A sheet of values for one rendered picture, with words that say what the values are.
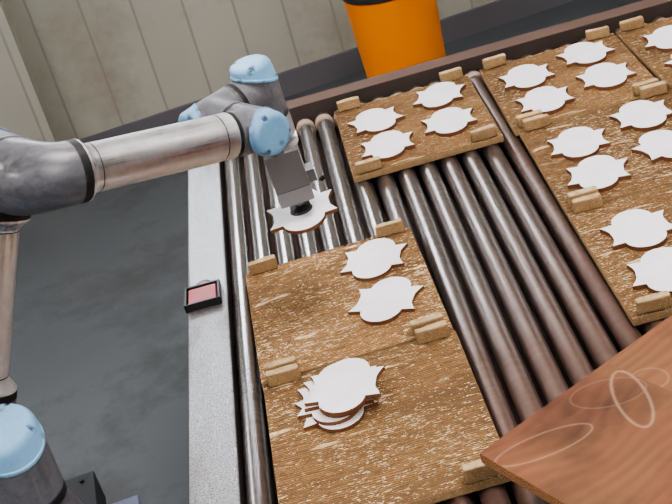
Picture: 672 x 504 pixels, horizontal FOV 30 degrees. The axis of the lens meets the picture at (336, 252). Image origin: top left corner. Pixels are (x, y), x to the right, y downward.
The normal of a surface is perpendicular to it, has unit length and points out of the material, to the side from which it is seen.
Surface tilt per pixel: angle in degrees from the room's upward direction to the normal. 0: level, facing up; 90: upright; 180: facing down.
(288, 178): 93
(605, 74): 0
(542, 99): 0
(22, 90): 90
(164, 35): 90
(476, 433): 0
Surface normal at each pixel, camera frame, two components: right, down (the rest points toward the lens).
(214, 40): 0.23, 0.42
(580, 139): -0.25, -0.84
